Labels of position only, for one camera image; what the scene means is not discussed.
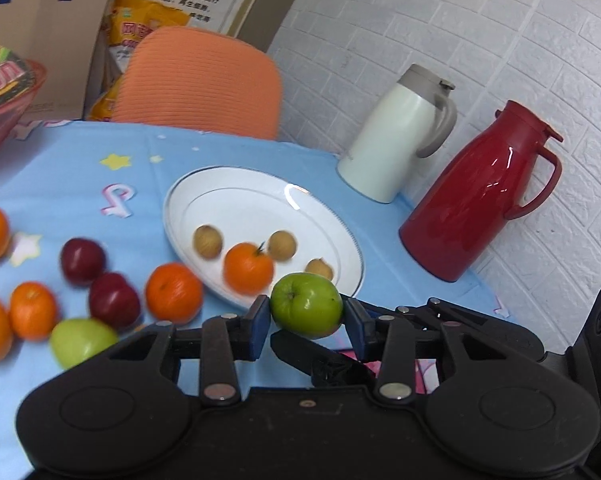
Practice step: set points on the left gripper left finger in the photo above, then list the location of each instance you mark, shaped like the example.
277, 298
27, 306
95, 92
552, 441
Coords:
227, 338

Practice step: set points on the instant noodle cup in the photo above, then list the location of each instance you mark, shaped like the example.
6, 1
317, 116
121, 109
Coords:
16, 76

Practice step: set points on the dark red plum back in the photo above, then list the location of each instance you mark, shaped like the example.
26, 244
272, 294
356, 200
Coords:
82, 261

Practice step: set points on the orange chair near plate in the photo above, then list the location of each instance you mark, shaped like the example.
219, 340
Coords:
189, 78

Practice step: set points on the small tangerine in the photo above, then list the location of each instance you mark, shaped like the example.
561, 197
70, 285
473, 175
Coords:
33, 311

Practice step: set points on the red thermos jug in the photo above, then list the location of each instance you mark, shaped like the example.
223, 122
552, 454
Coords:
505, 173

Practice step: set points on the stemmed tangerine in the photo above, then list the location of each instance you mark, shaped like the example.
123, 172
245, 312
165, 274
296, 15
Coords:
247, 269

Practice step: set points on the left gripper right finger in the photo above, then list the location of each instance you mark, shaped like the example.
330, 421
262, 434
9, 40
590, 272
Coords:
386, 336

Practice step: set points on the yellow snack bag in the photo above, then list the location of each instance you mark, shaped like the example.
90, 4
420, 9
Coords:
127, 23

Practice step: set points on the dark red plum front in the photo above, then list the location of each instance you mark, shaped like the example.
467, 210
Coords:
113, 301

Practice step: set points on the white thermos jug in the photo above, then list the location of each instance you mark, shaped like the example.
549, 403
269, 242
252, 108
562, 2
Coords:
412, 120

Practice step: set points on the green apple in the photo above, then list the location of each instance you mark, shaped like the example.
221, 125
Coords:
76, 340
306, 304

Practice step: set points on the dark red plum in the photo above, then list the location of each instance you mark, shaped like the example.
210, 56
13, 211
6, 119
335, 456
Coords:
113, 301
82, 261

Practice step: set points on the brown cardboard box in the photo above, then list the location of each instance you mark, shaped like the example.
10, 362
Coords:
61, 36

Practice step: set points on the pink glass bowl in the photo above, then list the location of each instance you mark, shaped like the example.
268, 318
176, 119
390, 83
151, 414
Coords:
11, 112

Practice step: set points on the blue cartoon tablecloth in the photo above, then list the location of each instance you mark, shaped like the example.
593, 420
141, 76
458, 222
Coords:
108, 182

